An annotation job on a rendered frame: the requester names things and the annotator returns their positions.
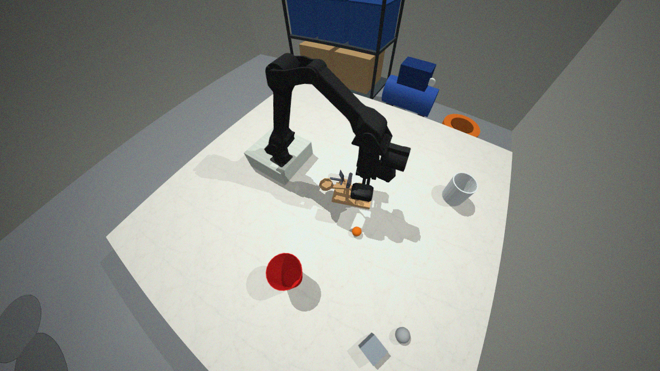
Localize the grey ball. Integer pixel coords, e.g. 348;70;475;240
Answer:
395;327;410;344

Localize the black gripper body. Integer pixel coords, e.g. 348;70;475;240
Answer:
351;158;378;202

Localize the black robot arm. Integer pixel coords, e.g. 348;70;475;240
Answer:
265;53;411;182

